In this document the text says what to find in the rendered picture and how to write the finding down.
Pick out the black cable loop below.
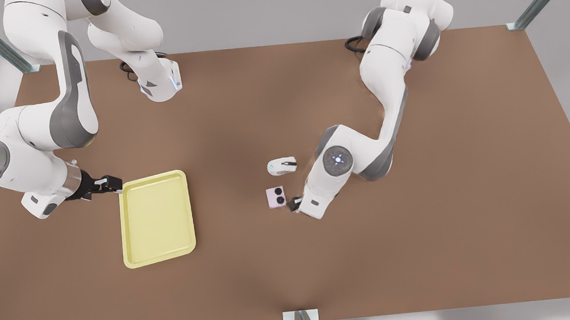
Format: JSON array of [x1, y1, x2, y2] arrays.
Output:
[[118, 50, 170, 83], [344, 35, 369, 55]]

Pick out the white computer mouse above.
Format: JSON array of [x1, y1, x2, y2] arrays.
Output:
[[266, 156, 299, 177]]

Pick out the pink box with black circles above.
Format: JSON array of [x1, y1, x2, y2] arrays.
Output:
[[265, 185, 289, 210]]

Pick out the yellow rectangular tray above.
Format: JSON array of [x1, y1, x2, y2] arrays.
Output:
[[117, 169, 198, 269]]

